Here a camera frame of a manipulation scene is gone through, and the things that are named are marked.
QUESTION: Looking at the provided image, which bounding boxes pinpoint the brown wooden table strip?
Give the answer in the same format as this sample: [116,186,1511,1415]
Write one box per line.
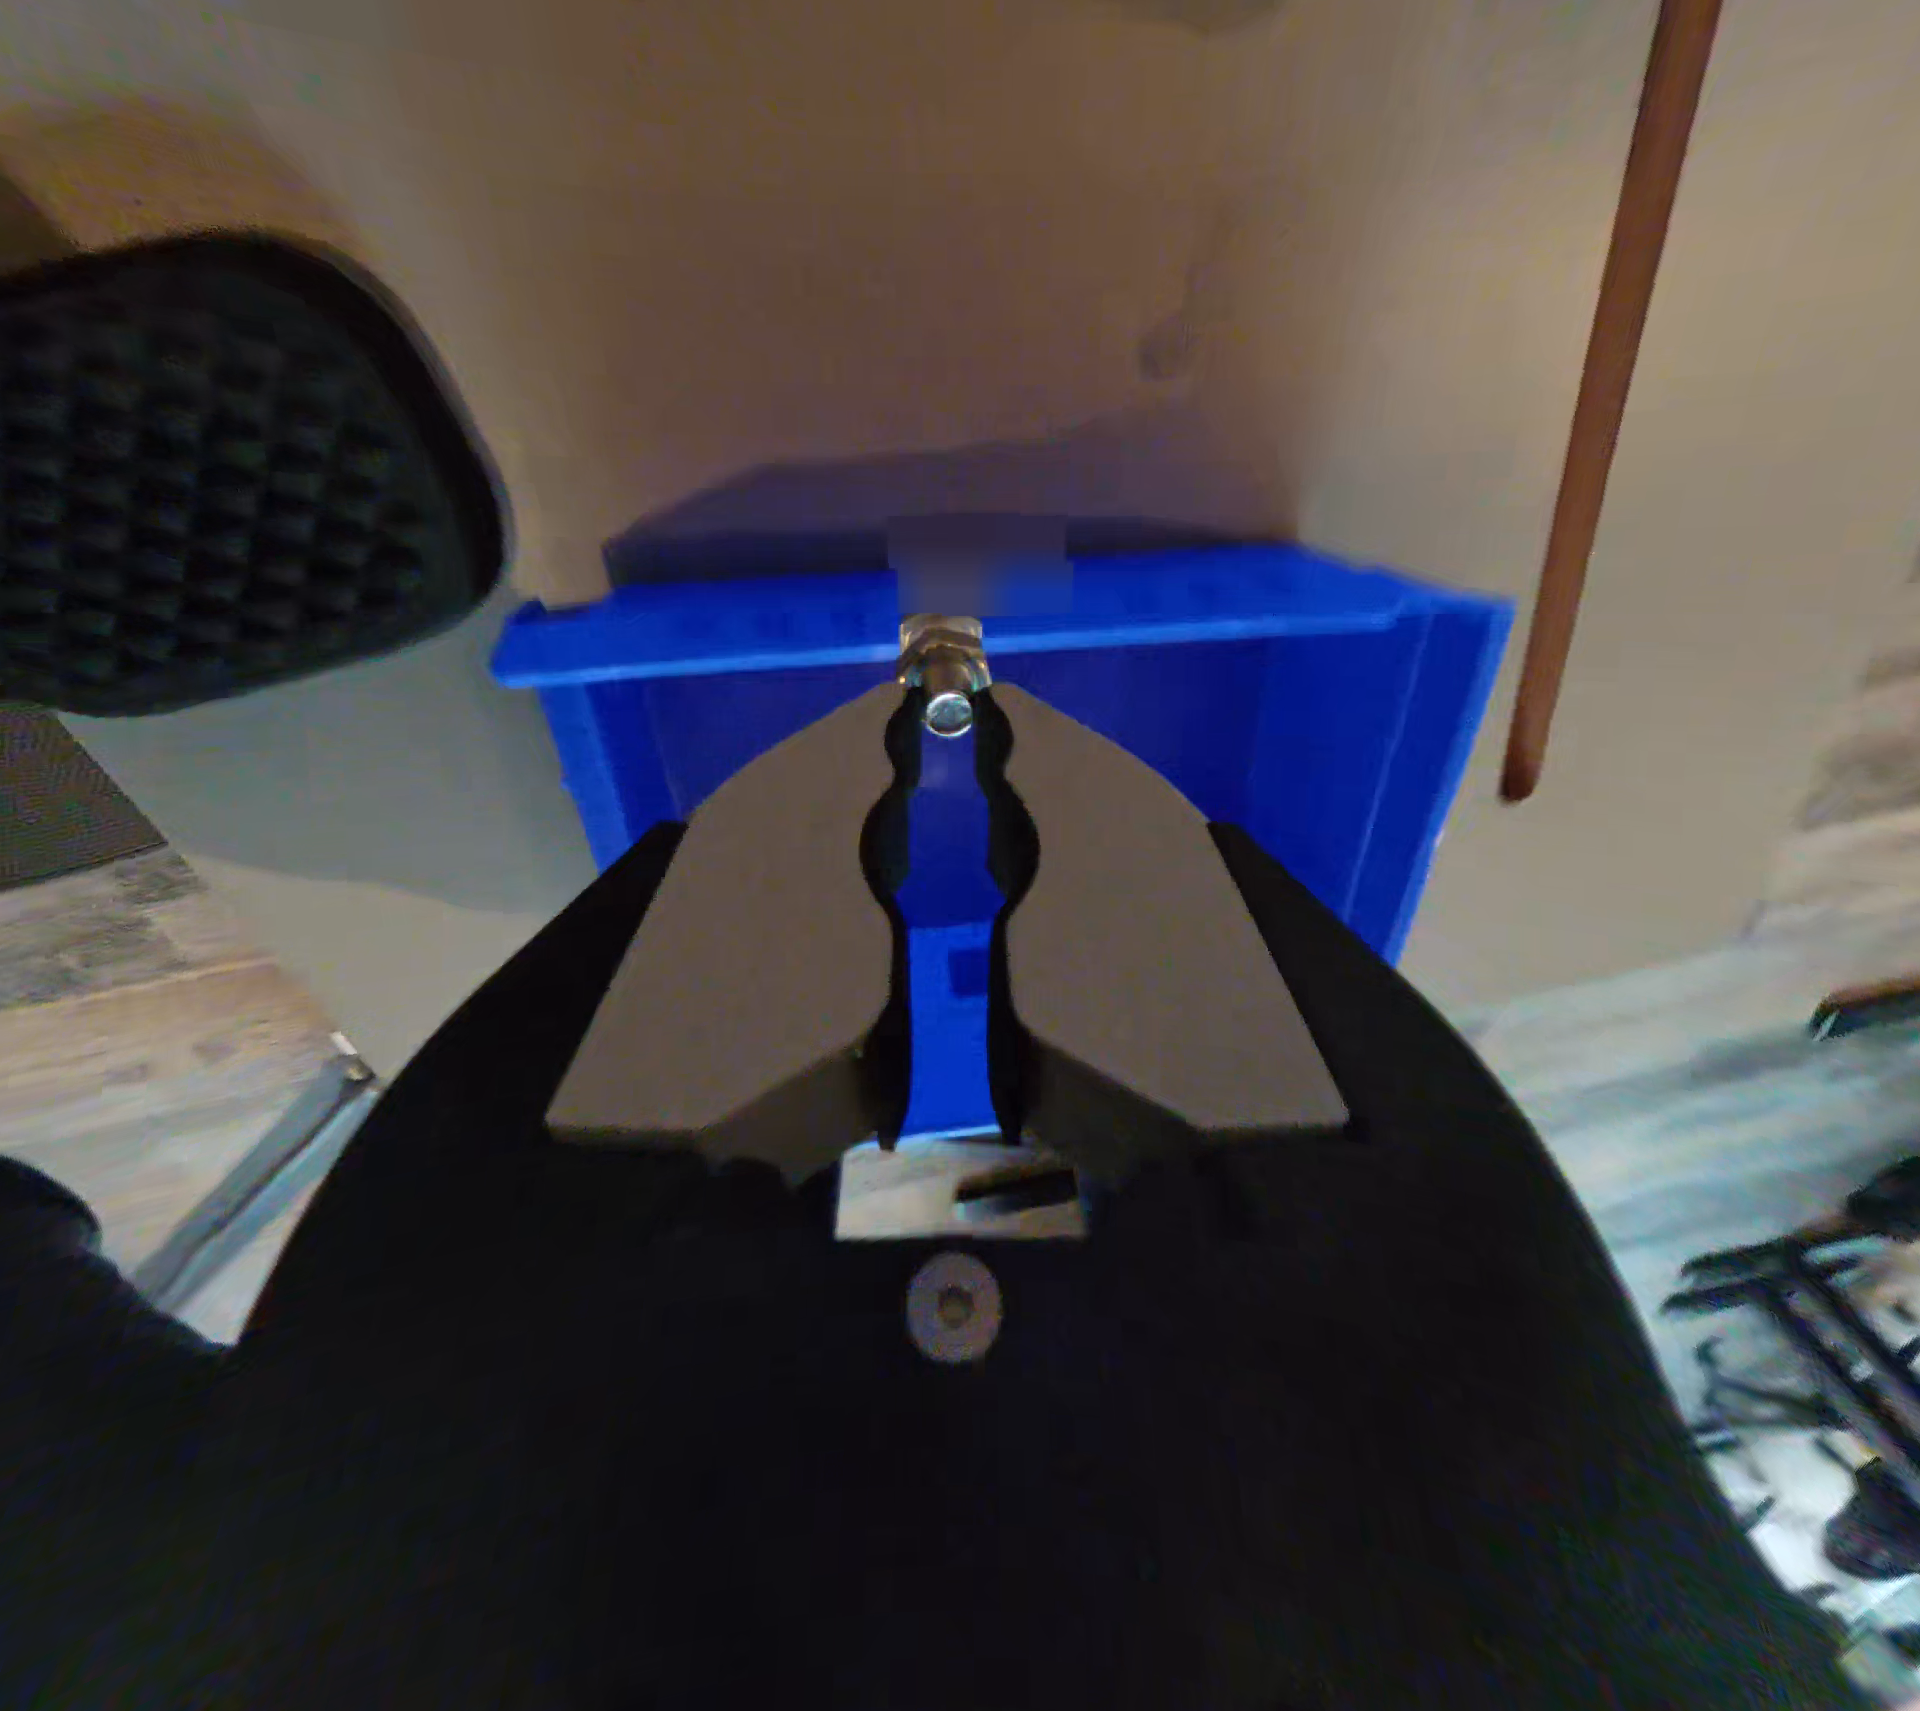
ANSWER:
[1500,0,1766,807]

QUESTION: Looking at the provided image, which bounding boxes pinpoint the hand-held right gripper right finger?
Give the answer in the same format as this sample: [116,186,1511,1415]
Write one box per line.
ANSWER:
[981,685,1355,1164]

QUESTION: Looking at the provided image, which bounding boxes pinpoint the black office chair base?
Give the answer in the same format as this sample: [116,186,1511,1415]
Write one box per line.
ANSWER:
[1663,1149,1920,1585]

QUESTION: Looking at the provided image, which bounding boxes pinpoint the silver hex bolt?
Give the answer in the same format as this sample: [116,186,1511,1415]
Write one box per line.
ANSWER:
[896,611,992,741]

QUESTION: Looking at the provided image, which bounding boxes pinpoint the grey metal table leg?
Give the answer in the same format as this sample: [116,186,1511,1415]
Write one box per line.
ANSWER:
[133,1051,377,1311]

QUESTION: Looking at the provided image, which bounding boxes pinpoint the silver hex nut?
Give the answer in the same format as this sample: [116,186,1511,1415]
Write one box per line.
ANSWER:
[901,616,989,691]

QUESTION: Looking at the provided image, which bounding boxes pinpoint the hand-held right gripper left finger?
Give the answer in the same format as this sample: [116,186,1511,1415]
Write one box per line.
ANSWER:
[544,689,919,1184]

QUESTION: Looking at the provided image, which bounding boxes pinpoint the black textured wrist pad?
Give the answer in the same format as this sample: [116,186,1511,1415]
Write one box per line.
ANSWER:
[0,233,518,721]

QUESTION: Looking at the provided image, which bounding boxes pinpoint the blue plastic bin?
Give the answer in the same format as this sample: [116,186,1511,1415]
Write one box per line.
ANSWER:
[491,541,1517,1138]

